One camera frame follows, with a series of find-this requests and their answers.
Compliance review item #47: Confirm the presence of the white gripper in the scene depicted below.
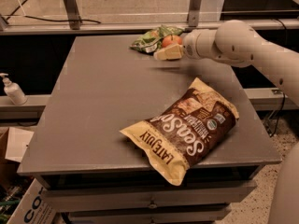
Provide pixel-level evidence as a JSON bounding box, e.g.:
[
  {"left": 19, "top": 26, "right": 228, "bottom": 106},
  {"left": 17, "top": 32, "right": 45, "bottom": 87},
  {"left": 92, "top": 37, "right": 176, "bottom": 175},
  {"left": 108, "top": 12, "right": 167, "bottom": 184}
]
[{"left": 153, "top": 31, "right": 199, "bottom": 61}]

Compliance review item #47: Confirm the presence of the red apple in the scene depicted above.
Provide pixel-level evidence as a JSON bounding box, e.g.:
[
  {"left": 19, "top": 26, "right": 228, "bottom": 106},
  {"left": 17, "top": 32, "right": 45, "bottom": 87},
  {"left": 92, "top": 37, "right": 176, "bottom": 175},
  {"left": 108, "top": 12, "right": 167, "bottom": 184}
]
[{"left": 162, "top": 35, "right": 182, "bottom": 48}]

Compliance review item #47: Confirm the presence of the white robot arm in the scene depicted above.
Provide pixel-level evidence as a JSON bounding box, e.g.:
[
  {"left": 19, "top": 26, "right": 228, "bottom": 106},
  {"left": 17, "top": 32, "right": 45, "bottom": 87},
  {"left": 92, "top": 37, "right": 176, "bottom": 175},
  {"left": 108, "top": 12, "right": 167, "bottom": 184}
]
[{"left": 182, "top": 20, "right": 299, "bottom": 224}]

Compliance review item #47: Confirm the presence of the green jalapeno chip bag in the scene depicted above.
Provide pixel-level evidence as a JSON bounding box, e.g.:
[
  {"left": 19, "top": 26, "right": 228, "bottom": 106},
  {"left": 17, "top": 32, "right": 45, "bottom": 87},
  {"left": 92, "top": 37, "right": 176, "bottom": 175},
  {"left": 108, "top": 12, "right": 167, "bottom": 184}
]
[{"left": 130, "top": 25, "right": 183, "bottom": 54}]

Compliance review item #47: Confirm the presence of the brown yellow tortilla chip bag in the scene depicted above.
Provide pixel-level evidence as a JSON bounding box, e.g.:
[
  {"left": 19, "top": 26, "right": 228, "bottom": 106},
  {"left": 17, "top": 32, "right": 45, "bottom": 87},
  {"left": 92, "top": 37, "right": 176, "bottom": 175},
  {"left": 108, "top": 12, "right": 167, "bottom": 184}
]
[{"left": 121, "top": 78, "right": 239, "bottom": 186}]

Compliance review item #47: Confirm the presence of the grey drawer cabinet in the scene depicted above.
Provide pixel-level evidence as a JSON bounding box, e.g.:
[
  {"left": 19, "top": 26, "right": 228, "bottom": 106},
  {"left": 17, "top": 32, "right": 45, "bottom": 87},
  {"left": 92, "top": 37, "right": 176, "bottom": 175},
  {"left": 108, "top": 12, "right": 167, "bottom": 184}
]
[{"left": 16, "top": 35, "right": 283, "bottom": 224}]

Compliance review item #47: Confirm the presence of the white pump sanitizer bottle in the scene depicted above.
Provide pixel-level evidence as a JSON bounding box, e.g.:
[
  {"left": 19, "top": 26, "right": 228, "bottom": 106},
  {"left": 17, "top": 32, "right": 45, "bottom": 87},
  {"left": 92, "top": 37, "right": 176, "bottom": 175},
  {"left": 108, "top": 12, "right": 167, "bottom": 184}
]
[{"left": 0, "top": 73, "right": 27, "bottom": 105}]

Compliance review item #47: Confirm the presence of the open cardboard box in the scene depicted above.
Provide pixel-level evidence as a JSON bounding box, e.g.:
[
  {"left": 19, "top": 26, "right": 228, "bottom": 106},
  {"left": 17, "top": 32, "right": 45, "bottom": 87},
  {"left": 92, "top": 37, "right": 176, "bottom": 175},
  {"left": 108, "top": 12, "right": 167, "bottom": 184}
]
[{"left": 0, "top": 127, "right": 34, "bottom": 189}]

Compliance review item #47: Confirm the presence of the white printed cardboard box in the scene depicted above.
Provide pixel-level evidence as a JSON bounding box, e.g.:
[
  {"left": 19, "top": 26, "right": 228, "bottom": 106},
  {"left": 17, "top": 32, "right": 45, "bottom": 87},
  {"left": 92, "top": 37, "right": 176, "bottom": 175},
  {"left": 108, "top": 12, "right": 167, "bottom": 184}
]
[{"left": 7, "top": 179, "right": 56, "bottom": 224}]

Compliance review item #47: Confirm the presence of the metal railing frame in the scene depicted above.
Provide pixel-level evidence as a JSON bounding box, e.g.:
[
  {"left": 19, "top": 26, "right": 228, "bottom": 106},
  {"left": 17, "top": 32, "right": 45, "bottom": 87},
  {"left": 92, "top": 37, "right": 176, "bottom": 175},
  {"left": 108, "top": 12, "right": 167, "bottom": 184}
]
[{"left": 0, "top": 0, "right": 299, "bottom": 35}]

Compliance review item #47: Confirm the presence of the black cable on floor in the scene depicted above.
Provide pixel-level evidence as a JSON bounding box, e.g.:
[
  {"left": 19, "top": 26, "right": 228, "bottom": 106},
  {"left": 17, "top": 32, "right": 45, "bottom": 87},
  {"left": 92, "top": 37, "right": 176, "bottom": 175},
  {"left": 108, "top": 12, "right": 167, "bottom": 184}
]
[{"left": 5, "top": 0, "right": 102, "bottom": 25}]

